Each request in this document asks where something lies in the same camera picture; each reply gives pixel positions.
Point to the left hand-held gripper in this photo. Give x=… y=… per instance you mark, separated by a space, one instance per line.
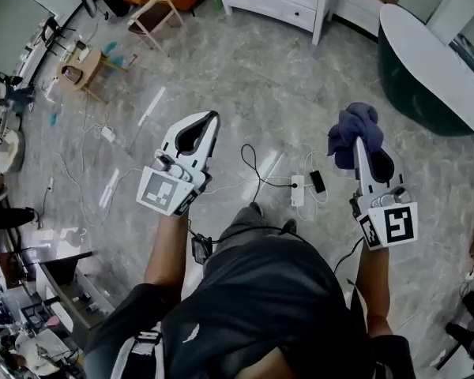
x=158 y=190

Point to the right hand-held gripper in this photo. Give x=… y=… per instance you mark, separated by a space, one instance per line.
x=395 y=221

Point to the dark blue cloth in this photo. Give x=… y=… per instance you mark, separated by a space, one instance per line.
x=351 y=132

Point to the dark green sink cabinet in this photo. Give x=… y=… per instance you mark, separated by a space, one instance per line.
x=403 y=89

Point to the person's right forearm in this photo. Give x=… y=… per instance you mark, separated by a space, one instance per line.
x=373 y=286

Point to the person's left forearm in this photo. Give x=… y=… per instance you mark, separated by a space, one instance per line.
x=168 y=255

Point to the black phone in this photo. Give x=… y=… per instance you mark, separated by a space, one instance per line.
x=318 y=181

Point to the white power adapter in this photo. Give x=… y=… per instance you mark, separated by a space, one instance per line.
x=107 y=133

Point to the person's dark shoe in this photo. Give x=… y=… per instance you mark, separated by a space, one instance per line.
x=289 y=226
x=256 y=208

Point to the person's grey trousers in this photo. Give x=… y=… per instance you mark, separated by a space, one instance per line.
x=241 y=227

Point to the black waist device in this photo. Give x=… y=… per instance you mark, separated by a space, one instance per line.
x=200 y=249

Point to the teal slippers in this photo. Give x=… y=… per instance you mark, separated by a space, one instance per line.
x=114 y=53

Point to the small wooden stool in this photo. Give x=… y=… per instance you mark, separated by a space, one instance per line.
x=83 y=71

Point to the wooden chair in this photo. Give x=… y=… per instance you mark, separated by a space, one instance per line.
x=150 y=16

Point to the green bottle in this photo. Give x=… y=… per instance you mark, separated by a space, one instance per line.
x=216 y=2

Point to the small white power strip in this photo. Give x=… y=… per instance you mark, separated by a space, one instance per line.
x=50 y=182

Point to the black tripod legs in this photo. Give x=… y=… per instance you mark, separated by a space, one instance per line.
x=472 y=326

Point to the person's black shirt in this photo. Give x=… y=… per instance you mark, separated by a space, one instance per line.
x=260 y=310

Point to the grey open drawer unit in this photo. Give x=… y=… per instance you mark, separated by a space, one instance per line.
x=73 y=290

